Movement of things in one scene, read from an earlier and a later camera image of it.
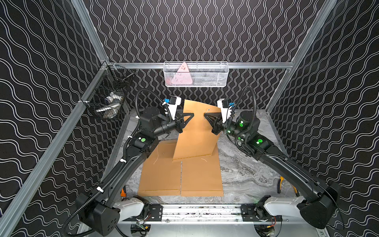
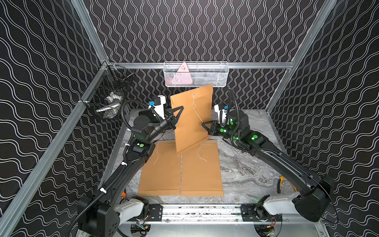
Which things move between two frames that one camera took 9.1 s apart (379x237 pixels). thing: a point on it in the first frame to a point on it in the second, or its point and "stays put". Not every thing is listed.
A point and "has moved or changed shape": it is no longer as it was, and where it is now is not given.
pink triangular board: (182, 76) stays put
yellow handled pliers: (279, 184) stays put
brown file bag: (197, 138) has moved or changed shape
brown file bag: (161, 174) stays put
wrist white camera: (174, 101) to (160, 108)
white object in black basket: (110, 111) stays put
